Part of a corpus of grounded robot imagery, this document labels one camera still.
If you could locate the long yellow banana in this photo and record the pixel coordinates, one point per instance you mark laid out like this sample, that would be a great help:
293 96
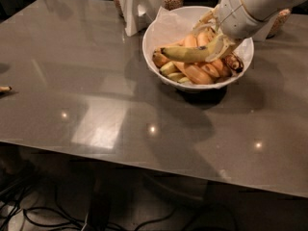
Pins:
186 54

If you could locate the orange banana left end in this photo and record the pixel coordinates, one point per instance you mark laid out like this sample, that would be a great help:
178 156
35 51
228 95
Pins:
159 59

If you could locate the white bowl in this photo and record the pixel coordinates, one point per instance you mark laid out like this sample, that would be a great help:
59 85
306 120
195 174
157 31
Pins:
150 42

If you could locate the banana tip at edge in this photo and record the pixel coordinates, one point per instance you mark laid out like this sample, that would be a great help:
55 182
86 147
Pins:
5 89

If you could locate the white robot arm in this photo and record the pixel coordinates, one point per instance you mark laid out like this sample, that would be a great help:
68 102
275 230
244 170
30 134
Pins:
264 10

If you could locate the large orange banana front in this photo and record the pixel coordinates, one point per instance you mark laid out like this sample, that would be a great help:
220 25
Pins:
194 73

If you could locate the small greenish banana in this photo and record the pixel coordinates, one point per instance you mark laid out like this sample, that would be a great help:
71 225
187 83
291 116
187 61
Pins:
168 68

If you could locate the glass jar right background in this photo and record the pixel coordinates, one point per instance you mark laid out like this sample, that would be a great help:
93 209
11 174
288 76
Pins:
279 22

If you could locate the orange banana back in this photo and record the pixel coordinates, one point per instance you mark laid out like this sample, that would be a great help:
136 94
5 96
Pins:
190 41

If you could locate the white box on table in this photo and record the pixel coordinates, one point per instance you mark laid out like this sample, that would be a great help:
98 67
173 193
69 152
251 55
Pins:
138 14

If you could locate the orange banana right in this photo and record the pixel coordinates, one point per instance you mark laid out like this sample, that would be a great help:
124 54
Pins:
222 69

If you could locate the orange banana middle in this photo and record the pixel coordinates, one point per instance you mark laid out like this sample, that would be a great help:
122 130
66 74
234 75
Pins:
209 69

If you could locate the blackened overripe banana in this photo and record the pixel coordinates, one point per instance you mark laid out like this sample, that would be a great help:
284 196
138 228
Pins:
234 62

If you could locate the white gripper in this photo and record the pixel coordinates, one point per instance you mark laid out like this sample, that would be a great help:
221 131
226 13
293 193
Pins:
239 16

